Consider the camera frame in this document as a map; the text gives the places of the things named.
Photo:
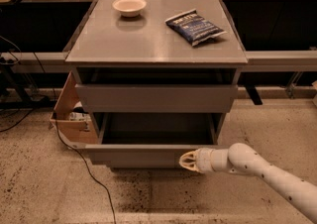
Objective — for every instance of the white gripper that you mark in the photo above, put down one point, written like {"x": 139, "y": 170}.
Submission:
{"x": 206, "y": 160}

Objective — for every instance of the grey drawer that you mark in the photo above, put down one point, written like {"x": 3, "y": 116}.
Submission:
{"x": 153, "y": 140}
{"x": 157, "y": 98}

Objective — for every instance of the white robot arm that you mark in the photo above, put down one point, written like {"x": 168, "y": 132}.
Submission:
{"x": 241, "y": 159}

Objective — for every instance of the grey drawer cabinet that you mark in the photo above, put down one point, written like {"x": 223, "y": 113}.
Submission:
{"x": 142, "y": 76}

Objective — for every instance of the grey top drawer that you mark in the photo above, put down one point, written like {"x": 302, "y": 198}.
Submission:
{"x": 157, "y": 98}

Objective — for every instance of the black table leg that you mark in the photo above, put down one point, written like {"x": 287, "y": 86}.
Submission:
{"x": 254, "y": 95}

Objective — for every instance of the open cardboard box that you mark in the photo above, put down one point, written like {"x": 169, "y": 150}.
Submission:
{"x": 75, "y": 128}

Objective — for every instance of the blue chip bag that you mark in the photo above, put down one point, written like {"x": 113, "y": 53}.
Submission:
{"x": 193, "y": 27}

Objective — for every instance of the long grey workbench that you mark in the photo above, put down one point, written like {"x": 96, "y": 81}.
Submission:
{"x": 280, "y": 59}

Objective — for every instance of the white ceramic bowl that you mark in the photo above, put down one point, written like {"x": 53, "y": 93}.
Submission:
{"x": 129, "y": 8}

